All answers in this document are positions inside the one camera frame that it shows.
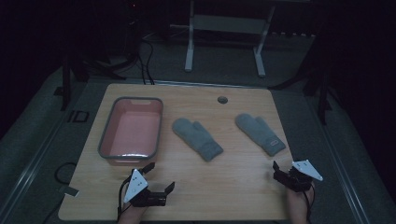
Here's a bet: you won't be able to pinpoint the grey mitten with small label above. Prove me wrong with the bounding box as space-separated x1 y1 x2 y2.
234 113 287 157

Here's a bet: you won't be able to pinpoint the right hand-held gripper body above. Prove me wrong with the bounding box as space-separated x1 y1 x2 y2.
286 159 324 193

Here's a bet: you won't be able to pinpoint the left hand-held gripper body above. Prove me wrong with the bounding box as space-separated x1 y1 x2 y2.
122 168 167 208

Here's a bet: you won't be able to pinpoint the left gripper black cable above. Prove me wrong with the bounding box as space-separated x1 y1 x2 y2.
117 175 134 222

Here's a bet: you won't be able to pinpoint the pink basin with grey rim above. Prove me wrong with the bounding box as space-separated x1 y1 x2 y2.
97 96 164 166

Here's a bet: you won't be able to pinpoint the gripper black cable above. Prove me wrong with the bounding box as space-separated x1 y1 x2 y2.
117 175 134 222
303 183 316 224

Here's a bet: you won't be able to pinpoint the black floor cables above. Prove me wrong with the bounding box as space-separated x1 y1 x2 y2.
90 34 157 86

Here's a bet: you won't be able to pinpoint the white metal table frame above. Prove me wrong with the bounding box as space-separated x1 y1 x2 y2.
170 0 276 78

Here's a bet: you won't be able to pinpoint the plain grey mitten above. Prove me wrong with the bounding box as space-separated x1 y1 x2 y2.
171 117 224 162

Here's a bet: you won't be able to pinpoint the person's right hand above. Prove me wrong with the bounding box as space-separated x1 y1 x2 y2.
286 182 316 224

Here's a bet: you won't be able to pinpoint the black metal stand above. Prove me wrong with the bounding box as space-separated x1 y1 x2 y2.
53 55 90 112
269 46 335 126

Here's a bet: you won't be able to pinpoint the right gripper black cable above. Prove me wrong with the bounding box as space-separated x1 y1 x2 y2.
303 183 316 224

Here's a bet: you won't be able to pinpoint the person's left hand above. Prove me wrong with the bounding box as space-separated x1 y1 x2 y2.
117 201 148 224

